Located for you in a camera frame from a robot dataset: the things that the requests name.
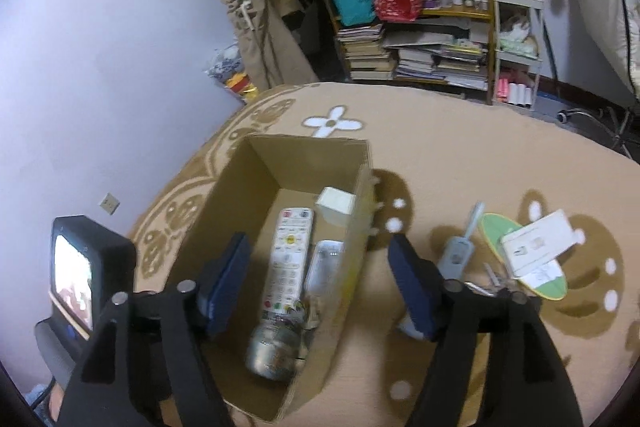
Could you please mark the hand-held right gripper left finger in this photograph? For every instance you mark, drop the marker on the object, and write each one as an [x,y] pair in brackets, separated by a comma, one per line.
[230,277]

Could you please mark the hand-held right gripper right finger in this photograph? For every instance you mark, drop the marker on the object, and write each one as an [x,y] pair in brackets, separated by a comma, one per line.
[410,287]

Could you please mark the white remote control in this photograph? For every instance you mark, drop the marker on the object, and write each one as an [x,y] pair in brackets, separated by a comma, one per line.
[290,252]

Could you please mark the silver rectangular case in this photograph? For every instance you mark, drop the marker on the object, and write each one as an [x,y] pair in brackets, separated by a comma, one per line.
[325,264]

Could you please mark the cardboard box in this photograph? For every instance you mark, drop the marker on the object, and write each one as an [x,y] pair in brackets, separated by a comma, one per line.
[240,187]

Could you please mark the white power adapter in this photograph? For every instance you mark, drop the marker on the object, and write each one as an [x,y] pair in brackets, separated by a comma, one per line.
[335,204]

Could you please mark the pale blue plastic tool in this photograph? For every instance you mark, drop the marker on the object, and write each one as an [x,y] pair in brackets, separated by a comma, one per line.
[456,257]

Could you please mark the metal keys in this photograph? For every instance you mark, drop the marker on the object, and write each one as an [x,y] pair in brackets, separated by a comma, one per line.
[487,282]

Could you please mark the green round plate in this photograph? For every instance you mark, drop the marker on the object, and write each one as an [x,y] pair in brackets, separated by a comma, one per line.
[492,229]

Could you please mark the white paper slip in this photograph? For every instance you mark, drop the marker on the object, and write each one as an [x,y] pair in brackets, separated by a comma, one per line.
[542,277]

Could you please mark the small white carton box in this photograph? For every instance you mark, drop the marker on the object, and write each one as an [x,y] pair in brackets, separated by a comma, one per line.
[537,242]

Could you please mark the beige patterned rug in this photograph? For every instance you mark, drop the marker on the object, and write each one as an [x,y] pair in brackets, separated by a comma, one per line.
[450,147]

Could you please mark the plastic bag of toys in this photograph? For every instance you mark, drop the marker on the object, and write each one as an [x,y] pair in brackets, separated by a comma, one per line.
[232,77]

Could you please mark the pile of magazines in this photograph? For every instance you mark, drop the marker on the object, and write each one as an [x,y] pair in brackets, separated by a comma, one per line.
[445,64]

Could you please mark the beige coat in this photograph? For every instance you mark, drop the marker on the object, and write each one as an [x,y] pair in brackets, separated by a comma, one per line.
[280,47]

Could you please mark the stack of old books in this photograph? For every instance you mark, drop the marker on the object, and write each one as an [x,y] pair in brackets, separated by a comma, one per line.
[365,52]

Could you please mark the black metal stand legs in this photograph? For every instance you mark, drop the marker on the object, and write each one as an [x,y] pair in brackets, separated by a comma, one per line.
[595,122]

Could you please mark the white utility cart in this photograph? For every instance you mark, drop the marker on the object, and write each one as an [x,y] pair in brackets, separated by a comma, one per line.
[517,52]

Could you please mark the wooden bookshelf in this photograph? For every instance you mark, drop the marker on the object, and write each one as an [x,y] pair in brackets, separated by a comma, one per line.
[480,22]

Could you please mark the wall socket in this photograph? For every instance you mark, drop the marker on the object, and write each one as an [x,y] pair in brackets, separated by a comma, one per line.
[109,203]

